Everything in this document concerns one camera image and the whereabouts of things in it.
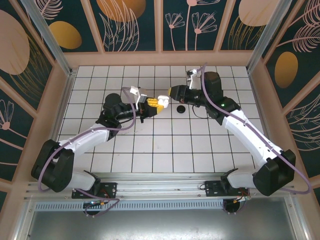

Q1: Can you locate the white earbud charging case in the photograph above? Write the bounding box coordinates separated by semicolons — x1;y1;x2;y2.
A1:
157;94;171;106

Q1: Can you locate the small wiring connector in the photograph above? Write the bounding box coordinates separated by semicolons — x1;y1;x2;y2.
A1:
233;194;251;204
82;199;111;210

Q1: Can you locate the grey metal sheet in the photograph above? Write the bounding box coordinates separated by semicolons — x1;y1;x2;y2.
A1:
23;209;298;240

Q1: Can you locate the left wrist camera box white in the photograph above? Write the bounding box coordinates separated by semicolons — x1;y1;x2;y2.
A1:
129;85;149;105

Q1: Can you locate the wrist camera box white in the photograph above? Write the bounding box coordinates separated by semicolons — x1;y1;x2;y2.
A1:
186;67;201;90
129;85;149;105

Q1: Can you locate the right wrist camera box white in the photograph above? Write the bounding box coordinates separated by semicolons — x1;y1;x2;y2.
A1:
186;67;201;90

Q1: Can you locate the thin black cable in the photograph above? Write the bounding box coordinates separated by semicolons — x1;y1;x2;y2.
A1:
191;104;213;120

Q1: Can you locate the aluminium frame post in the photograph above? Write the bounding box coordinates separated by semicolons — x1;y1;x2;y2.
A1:
246;0;293;73
19;0;77;77

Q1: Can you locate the aluminium mounting rail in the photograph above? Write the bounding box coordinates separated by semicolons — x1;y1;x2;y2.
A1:
23;171;297;201

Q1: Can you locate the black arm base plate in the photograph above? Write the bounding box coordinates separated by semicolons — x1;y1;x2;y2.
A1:
71;182;118;200
204;180;251;198

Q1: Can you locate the perforated grey cable duct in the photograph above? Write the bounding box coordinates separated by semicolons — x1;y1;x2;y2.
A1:
33;201;292;211

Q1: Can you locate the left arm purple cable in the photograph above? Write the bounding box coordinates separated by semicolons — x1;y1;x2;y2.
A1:
37;86;138;217

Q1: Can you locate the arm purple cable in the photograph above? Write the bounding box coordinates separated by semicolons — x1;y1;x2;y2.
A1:
37;86;138;217
192;62;313;201

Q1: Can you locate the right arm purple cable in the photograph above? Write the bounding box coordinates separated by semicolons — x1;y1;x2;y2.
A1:
192;62;313;201

